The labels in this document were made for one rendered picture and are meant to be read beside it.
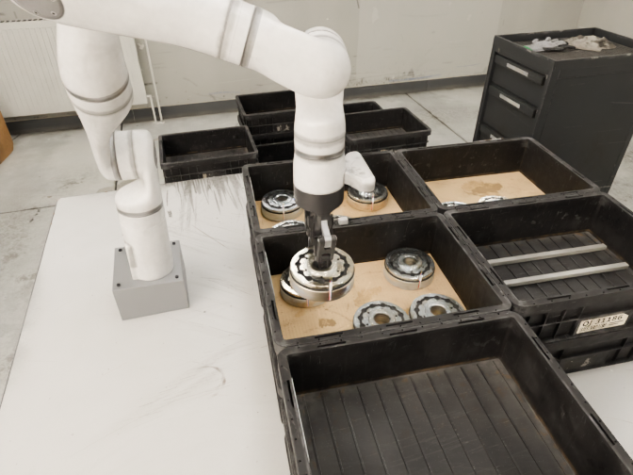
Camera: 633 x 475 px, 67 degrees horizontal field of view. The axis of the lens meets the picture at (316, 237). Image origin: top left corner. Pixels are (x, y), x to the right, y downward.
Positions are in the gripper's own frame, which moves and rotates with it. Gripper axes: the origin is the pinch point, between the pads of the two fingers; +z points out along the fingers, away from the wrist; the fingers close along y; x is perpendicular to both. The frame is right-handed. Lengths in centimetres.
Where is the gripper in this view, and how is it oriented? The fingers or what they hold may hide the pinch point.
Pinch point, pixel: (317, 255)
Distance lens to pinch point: 78.4
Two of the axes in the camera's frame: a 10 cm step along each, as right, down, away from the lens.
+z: -0.1, 8.0, 6.0
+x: 9.8, -1.2, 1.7
